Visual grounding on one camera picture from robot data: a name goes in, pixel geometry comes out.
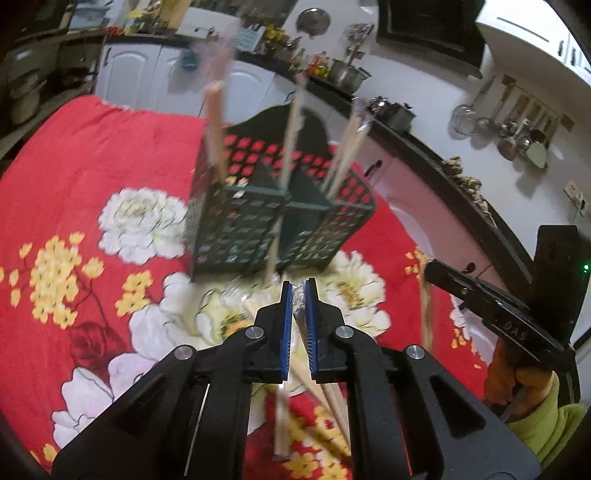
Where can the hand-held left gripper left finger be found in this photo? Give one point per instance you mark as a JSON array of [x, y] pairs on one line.
[[286, 332]]

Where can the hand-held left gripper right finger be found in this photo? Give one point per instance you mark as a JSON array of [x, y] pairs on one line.
[[310, 332]]

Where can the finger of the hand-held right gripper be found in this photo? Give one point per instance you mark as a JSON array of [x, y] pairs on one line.
[[485, 304]]

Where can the wooden chopstick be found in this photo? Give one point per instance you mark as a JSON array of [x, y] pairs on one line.
[[334, 415], [280, 424], [427, 314], [341, 152], [353, 147], [214, 129], [292, 134]]

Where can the dark perforated utensil basket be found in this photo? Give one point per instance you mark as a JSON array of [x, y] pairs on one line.
[[231, 221]]

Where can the hanging steel kitchen utensils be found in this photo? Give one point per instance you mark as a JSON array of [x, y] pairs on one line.
[[521, 134]]

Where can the person's right hand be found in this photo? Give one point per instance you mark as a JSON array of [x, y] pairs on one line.
[[501, 383]]

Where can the pile of ginger roots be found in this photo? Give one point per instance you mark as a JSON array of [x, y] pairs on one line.
[[468, 184]]

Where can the small steel kettle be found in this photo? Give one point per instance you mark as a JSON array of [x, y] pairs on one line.
[[379, 107]]

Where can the large steel pot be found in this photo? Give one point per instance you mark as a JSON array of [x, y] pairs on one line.
[[348, 76]]

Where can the red floral blanket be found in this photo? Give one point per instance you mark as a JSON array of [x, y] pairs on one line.
[[69, 184]]

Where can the black range hood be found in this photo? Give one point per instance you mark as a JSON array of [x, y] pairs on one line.
[[429, 32]]

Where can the blue hanging bag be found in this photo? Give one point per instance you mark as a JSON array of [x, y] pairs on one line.
[[187, 59]]

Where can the light blue utensil box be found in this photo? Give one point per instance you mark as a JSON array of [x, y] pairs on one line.
[[248, 38]]

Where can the steel pot lid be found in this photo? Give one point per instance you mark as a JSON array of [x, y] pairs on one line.
[[314, 21]]

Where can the wooden cutting board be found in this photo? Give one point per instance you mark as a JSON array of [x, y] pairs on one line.
[[174, 11]]

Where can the stacked steel pots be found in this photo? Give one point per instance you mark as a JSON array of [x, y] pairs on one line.
[[25, 97]]

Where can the wall power socket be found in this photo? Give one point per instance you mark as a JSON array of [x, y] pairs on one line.
[[576, 194]]

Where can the white wall cabinet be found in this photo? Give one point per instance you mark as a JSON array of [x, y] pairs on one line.
[[535, 27]]

